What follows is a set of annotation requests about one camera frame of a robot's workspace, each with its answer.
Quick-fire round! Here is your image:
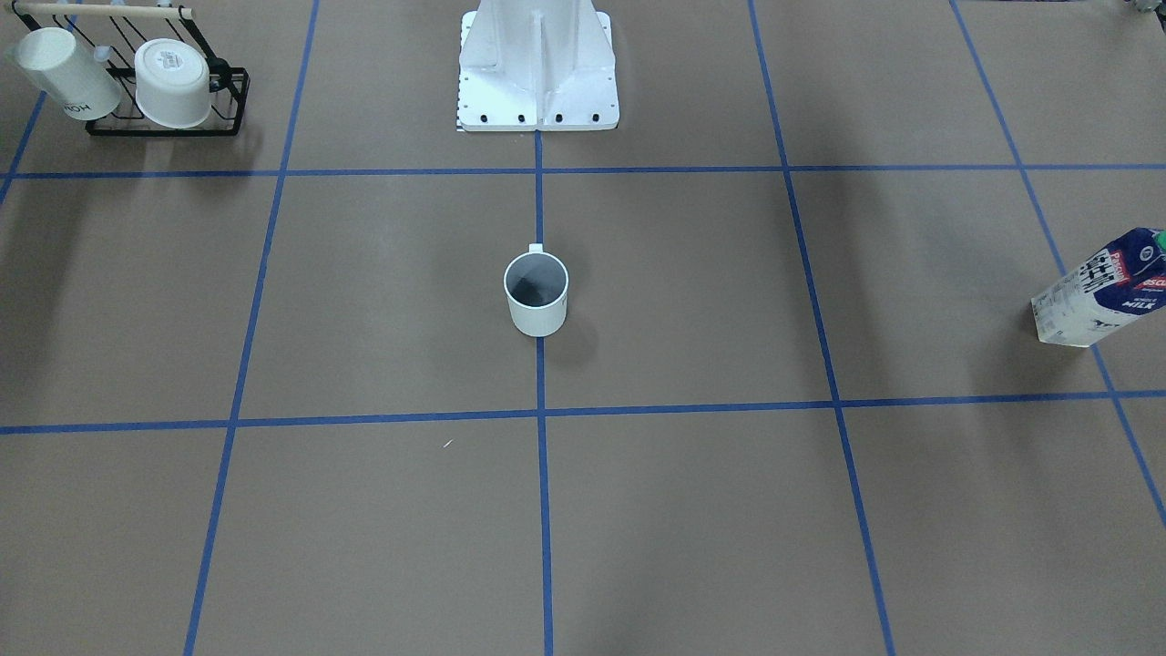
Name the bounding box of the white mug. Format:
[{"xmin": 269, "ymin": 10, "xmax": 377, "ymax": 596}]
[{"xmin": 503, "ymin": 242, "xmax": 570, "ymax": 339}]

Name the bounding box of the blue white milk carton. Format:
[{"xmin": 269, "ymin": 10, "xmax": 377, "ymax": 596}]
[{"xmin": 1031, "ymin": 227, "xmax": 1165, "ymax": 348}]

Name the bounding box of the white cup in rack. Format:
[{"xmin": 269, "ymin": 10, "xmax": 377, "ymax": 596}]
[
  {"xmin": 133, "ymin": 38, "xmax": 212, "ymax": 129},
  {"xmin": 5, "ymin": 26, "xmax": 122, "ymax": 121}
]

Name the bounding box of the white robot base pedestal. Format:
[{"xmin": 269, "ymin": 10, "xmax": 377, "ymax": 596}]
[{"xmin": 455, "ymin": 1, "xmax": 620, "ymax": 132}]

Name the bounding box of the black wire cup rack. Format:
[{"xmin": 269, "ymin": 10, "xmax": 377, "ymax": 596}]
[{"xmin": 3, "ymin": 1, "xmax": 250, "ymax": 137}]

